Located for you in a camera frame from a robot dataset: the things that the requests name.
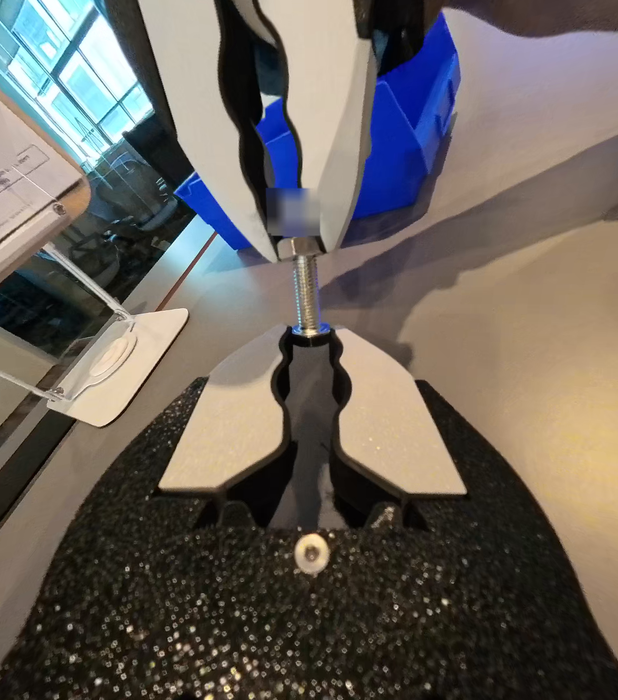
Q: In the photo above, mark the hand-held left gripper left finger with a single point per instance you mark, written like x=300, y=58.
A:
x=221, y=426

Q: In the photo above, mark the wooden board document stand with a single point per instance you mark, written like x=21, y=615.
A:
x=123, y=372

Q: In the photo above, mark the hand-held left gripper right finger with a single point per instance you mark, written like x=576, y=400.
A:
x=396, y=426

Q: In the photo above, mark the person's right forearm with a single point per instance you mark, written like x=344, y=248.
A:
x=560, y=13

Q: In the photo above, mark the large grid window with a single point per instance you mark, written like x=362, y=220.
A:
x=84, y=65

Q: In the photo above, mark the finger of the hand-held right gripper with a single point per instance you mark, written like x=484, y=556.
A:
x=188, y=82
x=330, y=109

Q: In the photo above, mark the silver hex bolt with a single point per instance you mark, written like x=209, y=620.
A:
x=306, y=290

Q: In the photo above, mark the grey office chair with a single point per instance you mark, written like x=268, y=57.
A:
x=150, y=210

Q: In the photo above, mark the blue plastic bin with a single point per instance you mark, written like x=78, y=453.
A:
x=412, y=142

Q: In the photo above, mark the printed instruction sheet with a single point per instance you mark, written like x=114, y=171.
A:
x=13, y=186

